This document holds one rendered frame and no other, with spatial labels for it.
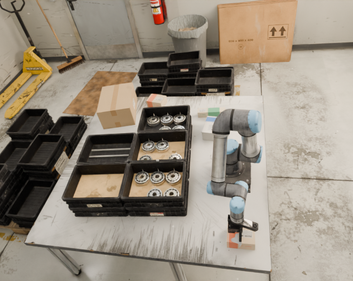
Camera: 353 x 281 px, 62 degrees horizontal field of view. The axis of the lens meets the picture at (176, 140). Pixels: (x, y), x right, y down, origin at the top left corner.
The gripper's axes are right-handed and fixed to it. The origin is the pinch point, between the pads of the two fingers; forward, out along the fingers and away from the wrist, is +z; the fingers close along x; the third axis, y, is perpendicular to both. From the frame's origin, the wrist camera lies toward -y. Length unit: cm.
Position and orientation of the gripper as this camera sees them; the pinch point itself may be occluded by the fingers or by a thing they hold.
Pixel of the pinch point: (241, 235)
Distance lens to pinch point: 185.0
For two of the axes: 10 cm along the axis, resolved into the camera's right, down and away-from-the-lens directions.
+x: -1.7, 7.2, -6.8
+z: 1.5, 7.0, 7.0
